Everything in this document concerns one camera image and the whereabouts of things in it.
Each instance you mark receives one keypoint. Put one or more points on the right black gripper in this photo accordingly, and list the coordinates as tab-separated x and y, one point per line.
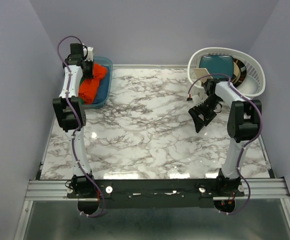
198	123

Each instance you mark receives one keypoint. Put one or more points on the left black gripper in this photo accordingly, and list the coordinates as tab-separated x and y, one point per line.
89	74

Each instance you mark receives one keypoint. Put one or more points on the orange t shirt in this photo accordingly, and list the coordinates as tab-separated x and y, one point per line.
91	85

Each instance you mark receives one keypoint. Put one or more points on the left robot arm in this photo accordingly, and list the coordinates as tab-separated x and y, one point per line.
71	117

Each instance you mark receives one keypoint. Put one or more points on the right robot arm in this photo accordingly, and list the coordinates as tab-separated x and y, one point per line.
244	126

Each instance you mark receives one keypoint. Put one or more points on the clear blue plastic bin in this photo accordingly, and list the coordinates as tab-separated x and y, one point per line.
103	61

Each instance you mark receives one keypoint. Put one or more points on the rolled blue t shirt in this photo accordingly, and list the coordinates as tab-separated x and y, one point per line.
102	92

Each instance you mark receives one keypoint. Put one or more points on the rolled green t shirt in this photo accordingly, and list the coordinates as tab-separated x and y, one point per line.
81	92

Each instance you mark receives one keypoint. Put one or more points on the beige garment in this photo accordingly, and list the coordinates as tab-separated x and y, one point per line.
202	75

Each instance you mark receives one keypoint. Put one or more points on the teal folded garment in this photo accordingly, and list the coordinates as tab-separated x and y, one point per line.
218	64

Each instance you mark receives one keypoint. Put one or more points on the white laundry basket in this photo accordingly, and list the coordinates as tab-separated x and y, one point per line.
255	82

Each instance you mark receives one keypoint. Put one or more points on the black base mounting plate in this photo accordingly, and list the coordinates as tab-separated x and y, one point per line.
155	193

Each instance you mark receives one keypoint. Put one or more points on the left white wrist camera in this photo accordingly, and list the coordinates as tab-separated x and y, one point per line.
89	53

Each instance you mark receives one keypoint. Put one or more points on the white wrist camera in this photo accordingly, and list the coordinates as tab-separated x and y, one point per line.
195	99
89	53

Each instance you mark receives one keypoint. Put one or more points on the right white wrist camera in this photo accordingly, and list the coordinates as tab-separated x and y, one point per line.
195	99

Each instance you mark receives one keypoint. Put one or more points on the aluminium rail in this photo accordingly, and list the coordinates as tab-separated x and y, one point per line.
55	190

